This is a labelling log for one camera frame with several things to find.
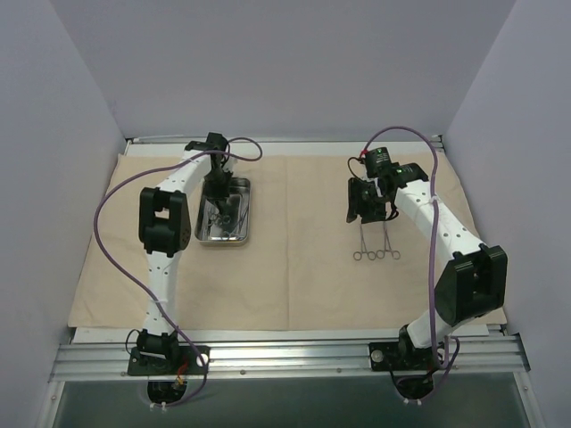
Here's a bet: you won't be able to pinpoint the steel instrument tray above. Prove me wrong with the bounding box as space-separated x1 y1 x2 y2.
194 177 252 246

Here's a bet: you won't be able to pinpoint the steel forceps with ring handles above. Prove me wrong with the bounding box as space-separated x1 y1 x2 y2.
376 222 401 260

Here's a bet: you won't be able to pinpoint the beige cloth kit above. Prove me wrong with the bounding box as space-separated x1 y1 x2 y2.
66 153 509 332

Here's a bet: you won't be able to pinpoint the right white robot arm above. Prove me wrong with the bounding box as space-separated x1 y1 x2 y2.
346 147 508 368

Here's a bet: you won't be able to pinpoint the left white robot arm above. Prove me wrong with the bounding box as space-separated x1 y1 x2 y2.
137 133 233 374

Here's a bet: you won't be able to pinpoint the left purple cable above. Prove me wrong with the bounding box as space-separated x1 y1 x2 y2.
93 136 263 407

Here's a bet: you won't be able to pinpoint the purple cable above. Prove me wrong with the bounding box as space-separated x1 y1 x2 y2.
363 126 460 393
93 136 263 407

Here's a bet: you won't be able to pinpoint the back aluminium rail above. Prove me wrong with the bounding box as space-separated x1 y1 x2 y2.
127 131 420 144

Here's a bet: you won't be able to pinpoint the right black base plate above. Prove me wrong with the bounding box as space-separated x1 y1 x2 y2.
368 342 435 372

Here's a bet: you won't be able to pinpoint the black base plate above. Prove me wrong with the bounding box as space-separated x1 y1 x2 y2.
127 345 211 376
368 342 435 372

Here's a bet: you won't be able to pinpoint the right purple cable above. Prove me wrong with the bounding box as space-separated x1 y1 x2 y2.
363 126 460 393

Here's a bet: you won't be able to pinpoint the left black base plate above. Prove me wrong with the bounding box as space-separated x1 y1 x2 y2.
127 345 211 376

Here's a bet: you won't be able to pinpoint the front aluminium rail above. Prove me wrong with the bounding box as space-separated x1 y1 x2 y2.
49 333 529 382

